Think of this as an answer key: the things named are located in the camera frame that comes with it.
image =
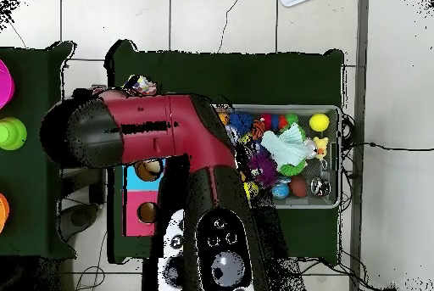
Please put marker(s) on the colourful printed cloth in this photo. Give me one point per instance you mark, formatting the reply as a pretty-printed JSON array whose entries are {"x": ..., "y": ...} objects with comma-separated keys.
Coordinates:
[{"x": 142, "y": 85}]

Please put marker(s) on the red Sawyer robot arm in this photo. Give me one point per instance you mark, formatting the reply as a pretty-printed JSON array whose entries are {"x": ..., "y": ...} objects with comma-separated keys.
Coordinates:
[{"x": 145, "y": 145}]

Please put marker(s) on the wooden box with three holes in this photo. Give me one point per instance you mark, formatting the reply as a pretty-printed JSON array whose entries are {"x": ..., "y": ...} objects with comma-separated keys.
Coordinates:
[{"x": 135, "y": 182}]

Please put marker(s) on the small orange basketball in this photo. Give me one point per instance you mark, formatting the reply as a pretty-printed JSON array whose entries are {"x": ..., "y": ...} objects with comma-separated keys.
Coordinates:
[{"x": 223, "y": 118}]

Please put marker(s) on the blue spiky ball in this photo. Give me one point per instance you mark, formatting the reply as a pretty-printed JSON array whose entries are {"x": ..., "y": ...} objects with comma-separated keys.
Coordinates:
[{"x": 242, "y": 121}]

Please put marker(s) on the purple spiky toy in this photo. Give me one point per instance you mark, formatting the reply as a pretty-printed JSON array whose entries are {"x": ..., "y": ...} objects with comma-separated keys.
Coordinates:
[{"x": 264, "y": 169}]

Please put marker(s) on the yellow ball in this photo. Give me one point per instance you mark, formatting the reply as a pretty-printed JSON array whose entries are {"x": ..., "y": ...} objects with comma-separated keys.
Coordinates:
[
  {"x": 319, "y": 122},
  {"x": 251, "y": 189}
]

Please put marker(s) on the mint green cloth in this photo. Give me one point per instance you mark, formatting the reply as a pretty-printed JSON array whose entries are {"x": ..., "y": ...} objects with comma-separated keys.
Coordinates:
[{"x": 284, "y": 146}]

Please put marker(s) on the dark green tablecloth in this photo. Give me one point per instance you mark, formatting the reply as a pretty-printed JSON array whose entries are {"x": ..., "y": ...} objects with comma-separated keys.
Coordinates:
[
  {"x": 34, "y": 202},
  {"x": 254, "y": 77}
]

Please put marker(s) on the globe print ball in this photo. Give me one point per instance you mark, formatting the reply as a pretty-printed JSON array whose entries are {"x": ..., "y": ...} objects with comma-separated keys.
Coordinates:
[{"x": 280, "y": 191}]

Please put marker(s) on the green spiky ball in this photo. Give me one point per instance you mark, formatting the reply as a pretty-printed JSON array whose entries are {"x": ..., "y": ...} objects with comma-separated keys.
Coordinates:
[{"x": 291, "y": 169}]

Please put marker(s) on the yellow plush duck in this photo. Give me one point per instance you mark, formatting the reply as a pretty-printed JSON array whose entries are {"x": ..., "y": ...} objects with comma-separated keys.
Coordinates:
[{"x": 321, "y": 145}]

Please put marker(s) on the black and silver can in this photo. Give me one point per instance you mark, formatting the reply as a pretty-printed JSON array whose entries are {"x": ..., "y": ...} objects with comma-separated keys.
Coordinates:
[{"x": 320, "y": 187}]

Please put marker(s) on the lime green plastic cup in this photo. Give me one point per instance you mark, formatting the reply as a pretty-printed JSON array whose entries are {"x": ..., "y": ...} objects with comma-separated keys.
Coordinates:
[{"x": 12, "y": 134}]

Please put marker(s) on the pink plastic bowl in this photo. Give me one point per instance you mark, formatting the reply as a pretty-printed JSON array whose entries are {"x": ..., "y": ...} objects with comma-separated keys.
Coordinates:
[{"x": 5, "y": 84}]

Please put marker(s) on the orange plastic bowl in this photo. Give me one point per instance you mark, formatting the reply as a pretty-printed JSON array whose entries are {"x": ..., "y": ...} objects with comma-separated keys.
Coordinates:
[{"x": 3, "y": 213}]

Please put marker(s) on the grey metal rail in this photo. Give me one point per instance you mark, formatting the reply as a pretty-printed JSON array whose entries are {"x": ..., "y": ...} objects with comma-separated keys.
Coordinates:
[{"x": 361, "y": 50}]

